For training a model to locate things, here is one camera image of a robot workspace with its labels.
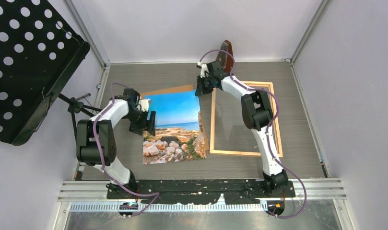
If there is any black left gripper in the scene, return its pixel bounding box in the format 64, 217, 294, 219
124, 109, 155, 136

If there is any brown cardboard backing board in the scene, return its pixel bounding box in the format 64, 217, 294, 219
141, 84, 210, 151

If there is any landscape photo print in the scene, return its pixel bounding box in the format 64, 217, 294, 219
142, 90, 208, 165

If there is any clear acrylic sheet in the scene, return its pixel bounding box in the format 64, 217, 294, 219
212, 85, 281, 155

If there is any light wooden picture frame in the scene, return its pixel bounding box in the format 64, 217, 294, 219
210, 81, 283, 157

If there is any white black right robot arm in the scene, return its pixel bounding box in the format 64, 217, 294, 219
195, 61, 289, 197

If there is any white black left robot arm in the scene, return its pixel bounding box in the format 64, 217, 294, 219
76, 88, 156, 198

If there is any brown wooden metronome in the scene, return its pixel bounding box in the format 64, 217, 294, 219
216, 40, 234, 72

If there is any black tripod stand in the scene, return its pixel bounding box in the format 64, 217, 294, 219
58, 93, 102, 139

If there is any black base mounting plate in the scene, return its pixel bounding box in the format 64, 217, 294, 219
106, 179, 295, 205

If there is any black perforated music stand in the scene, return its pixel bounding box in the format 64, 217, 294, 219
0, 0, 90, 146

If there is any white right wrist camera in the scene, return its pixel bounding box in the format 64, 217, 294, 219
197, 61, 210, 78

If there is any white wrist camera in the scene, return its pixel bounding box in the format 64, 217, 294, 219
138, 99, 151, 112
197, 61, 210, 78

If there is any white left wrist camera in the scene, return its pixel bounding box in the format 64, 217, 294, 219
138, 99, 151, 112

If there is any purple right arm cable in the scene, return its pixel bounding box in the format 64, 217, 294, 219
198, 49, 308, 219

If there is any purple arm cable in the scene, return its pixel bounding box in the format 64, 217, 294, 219
198, 49, 308, 219
91, 82, 160, 218

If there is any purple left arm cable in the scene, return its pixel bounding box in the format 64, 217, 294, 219
91, 82, 160, 218

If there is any aluminium rail front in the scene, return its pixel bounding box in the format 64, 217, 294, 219
58, 180, 347, 212

